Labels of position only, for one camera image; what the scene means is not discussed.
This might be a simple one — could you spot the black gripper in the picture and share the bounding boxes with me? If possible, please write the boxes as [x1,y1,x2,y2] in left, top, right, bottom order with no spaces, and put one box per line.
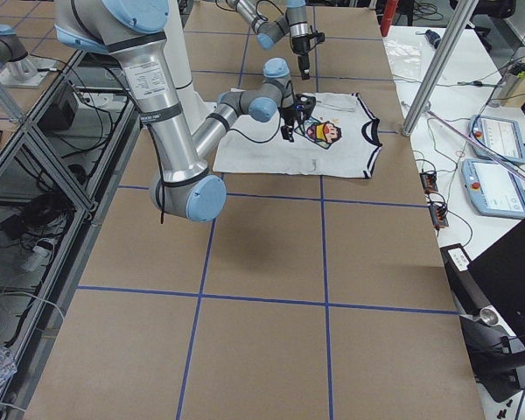
[290,34,311,81]
[280,94,305,143]

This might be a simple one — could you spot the grey cartoon print t-shirt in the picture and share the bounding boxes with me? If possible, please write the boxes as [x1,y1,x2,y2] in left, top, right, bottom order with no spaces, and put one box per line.
[213,93,382,179]

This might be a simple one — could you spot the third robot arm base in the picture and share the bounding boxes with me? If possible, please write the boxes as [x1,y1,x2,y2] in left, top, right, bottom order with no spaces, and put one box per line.
[0,24,57,88]

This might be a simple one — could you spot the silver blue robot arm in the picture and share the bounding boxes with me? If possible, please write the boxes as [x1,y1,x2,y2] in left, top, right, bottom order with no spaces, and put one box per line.
[225,0,319,81]
[55,1,315,222]

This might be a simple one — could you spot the clear plastic bag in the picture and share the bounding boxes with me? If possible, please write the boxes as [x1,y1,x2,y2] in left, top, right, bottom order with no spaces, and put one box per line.
[383,39,422,81]

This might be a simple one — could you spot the red cylinder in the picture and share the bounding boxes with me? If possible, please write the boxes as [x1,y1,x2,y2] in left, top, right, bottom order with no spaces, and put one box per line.
[380,0,398,37]

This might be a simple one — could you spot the small orange connector board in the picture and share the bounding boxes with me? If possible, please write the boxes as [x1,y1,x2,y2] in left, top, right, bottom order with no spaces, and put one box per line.
[419,171,438,193]

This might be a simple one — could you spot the far blue teach pendant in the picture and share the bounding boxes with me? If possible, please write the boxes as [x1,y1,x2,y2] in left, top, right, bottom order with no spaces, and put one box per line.
[469,115,525,165]

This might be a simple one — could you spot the blue teach pendant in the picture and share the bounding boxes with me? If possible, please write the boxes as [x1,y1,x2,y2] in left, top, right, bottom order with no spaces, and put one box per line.
[461,158,525,220]
[469,115,525,165]

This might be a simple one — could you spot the near blue teach pendant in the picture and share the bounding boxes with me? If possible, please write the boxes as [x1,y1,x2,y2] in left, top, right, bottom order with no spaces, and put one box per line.
[461,158,525,220]

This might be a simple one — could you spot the long reacher grabber tool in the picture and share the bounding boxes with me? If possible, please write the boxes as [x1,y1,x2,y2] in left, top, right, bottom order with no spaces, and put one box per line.
[427,110,525,182]

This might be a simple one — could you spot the black monitor on stand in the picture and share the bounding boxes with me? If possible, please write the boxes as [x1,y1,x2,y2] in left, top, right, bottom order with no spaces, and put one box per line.
[440,218,525,403]

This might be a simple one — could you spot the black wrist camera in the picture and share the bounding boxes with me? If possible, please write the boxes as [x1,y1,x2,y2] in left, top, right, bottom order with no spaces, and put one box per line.
[295,94,317,123]
[307,30,326,48]

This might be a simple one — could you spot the aluminium frame post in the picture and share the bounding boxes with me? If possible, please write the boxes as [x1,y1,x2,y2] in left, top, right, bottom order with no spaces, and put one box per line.
[402,0,479,137]

